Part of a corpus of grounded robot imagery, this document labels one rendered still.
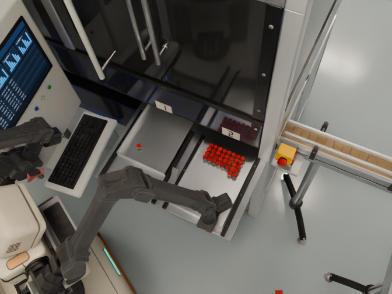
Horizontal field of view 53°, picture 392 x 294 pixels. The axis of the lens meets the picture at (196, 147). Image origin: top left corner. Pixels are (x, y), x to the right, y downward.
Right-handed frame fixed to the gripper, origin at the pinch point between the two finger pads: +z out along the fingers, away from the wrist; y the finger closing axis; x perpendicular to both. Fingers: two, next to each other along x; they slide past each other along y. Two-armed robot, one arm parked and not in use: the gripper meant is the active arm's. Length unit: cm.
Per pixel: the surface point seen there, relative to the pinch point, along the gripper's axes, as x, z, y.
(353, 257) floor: -75, 91, 41
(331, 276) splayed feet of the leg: -66, 83, 22
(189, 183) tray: 16.7, 2.0, 13.6
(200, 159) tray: 17.7, 1.9, 26.4
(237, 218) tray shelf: -9.3, 2.4, 8.0
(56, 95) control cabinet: 91, -13, 22
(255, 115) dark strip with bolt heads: -3, -34, 38
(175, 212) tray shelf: 16.4, 2.2, -1.1
